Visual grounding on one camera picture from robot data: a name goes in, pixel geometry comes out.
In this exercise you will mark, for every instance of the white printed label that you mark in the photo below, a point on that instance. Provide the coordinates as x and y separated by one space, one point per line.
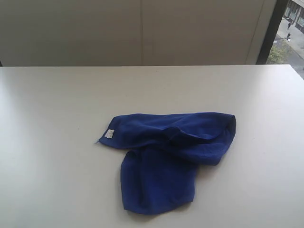
109 133

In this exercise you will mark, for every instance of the dark window frame post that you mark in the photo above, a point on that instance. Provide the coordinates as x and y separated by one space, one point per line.
271 31

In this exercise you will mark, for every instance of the blue microfibre towel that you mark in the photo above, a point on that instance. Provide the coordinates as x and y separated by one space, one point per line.
165 151

